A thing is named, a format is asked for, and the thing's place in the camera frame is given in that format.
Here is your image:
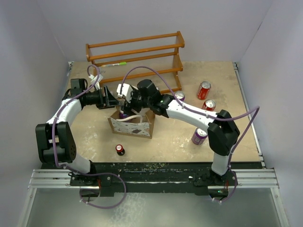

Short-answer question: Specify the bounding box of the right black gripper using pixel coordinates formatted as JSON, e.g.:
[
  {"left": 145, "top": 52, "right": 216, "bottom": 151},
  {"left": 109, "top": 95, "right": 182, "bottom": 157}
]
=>
[{"left": 122, "top": 87, "right": 152, "bottom": 118}]

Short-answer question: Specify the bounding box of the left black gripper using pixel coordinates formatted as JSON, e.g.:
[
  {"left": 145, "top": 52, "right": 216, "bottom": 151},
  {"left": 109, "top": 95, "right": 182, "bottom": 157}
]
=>
[{"left": 83, "top": 85, "right": 121, "bottom": 110}]

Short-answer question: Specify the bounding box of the purple can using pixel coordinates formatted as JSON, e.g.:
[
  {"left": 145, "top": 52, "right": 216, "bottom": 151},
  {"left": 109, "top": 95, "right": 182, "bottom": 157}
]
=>
[
  {"left": 191, "top": 128, "right": 208, "bottom": 145},
  {"left": 175, "top": 91, "right": 185, "bottom": 102},
  {"left": 119, "top": 113, "right": 129, "bottom": 119}
]

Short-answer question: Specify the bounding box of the canvas tote bag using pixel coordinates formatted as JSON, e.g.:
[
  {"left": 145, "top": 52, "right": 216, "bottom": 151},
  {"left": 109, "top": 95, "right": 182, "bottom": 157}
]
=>
[{"left": 107, "top": 110, "right": 155, "bottom": 139}]

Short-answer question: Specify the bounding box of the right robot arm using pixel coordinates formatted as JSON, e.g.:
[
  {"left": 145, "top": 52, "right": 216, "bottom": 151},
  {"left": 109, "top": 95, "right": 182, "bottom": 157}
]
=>
[{"left": 116, "top": 79, "right": 240, "bottom": 185}]

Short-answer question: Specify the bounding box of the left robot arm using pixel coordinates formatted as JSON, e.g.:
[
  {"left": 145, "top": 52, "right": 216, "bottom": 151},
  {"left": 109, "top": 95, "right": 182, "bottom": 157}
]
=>
[{"left": 35, "top": 79, "right": 119, "bottom": 185}]

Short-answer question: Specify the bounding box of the green-capped marker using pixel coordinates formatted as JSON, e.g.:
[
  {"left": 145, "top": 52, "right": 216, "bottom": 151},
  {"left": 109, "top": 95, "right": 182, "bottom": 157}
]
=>
[{"left": 102, "top": 61, "right": 127, "bottom": 68}]

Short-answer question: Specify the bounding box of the orange wooden rack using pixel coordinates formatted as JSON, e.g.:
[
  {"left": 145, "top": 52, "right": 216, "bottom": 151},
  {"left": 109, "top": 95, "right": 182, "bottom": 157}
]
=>
[{"left": 85, "top": 31, "right": 185, "bottom": 91}]

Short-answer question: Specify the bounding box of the small red-capped dark bottle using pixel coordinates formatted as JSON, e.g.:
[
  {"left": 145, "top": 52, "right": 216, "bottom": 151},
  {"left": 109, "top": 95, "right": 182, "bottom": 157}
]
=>
[{"left": 116, "top": 144, "right": 125, "bottom": 156}]

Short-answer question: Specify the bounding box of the red cola can back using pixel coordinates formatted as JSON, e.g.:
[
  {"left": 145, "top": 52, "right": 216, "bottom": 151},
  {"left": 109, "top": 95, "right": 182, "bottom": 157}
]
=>
[{"left": 196, "top": 81, "right": 211, "bottom": 100}]

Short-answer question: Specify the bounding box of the red cola can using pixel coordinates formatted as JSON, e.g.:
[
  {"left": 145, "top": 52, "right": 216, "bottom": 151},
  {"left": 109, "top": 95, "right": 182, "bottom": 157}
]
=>
[
  {"left": 202, "top": 99, "right": 216, "bottom": 111},
  {"left": 196, "top": 81, "right": 211, "bottom": 100}
]

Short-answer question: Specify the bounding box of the red cola can front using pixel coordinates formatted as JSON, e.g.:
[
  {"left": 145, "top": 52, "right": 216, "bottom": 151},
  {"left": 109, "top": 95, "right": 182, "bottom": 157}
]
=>
[{"left": 202, "top": 99, "right": 216, "bottom": 111}]

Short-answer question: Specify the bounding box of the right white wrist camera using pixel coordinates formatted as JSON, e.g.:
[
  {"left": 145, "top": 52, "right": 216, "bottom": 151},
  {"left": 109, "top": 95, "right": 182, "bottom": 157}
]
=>
[{"left": 116, "top": 83, "right": 134, "bottom": 102}]

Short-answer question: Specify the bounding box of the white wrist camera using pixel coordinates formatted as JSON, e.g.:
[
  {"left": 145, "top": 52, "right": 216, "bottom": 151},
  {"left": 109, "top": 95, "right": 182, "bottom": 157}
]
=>
[
  {"left": 116, "top": 83, "right": 134, "bottom": 102},
  {"left": 89, "top": 74, "right": 103, "bottom": 90}
]

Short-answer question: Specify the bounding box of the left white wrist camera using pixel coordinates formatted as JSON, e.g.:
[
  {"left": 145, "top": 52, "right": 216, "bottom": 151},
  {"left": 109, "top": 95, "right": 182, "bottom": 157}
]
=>
[{"left": 89, "top": 74, "right": 103, "bottom": 90}]

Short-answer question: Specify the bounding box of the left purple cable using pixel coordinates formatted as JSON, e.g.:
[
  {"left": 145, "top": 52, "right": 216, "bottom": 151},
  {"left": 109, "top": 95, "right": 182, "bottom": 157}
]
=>
[{"left": 52, "top": 64, "right": 127, "bottom": 210}]

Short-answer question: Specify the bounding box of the purple cable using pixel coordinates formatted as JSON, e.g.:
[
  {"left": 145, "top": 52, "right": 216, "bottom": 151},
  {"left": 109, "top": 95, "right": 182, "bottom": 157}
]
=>
[
  {"left": 120, "top": 66, "right": 260, "bottom": 204},
  {"left": 52, "top": 64, "right": 127, "bottom": 210}
]

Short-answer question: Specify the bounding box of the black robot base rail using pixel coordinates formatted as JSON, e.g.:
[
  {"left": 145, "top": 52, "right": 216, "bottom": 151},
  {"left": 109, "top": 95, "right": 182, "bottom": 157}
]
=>
[{"left": 35, "top": 162, "right": 263, "bottom": 197}]

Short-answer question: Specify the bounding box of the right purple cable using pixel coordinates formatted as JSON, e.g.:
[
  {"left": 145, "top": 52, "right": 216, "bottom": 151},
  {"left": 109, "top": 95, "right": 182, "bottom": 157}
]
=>
[{"left": 120, "top": 66, "right": 260, "bottom": 204}]

